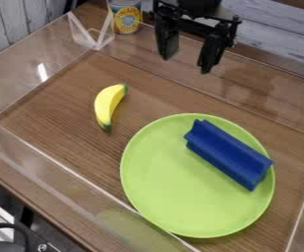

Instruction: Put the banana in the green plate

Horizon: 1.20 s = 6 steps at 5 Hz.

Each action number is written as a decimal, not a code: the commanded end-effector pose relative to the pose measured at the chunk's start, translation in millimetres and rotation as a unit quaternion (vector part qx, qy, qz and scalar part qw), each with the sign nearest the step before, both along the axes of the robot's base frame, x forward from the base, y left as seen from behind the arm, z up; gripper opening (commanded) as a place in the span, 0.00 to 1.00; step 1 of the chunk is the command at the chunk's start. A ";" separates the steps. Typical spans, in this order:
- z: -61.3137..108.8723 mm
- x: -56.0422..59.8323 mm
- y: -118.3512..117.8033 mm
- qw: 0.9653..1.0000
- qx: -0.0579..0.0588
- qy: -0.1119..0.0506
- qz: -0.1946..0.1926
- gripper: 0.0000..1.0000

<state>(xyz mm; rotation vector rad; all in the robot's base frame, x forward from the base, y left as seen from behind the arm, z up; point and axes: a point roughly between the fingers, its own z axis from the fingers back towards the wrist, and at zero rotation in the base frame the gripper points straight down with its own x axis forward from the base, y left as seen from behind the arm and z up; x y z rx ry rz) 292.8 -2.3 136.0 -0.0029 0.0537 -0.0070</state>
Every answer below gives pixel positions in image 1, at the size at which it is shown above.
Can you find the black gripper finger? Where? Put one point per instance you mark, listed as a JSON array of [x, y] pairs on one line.
[[167, 37], [210, 52]]

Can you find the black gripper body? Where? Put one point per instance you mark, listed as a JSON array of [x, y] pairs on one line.
[[199, 17]]

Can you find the yellow toy banana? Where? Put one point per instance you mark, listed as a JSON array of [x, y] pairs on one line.
[[106, 102]]

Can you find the green round plate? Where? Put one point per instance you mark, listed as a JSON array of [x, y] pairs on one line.
[[176, 190]]

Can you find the yellow blue labelled can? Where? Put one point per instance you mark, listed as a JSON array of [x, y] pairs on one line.
[[127, 15]]

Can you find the blue foam block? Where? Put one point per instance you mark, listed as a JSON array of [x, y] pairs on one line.
[[234, 158]]

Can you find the clear acrylic corner bracket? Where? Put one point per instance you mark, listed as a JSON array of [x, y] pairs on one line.
[[94, 38]]

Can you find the clear acrylic tray wall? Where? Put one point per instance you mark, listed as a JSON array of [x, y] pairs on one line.
[[94, 218]]

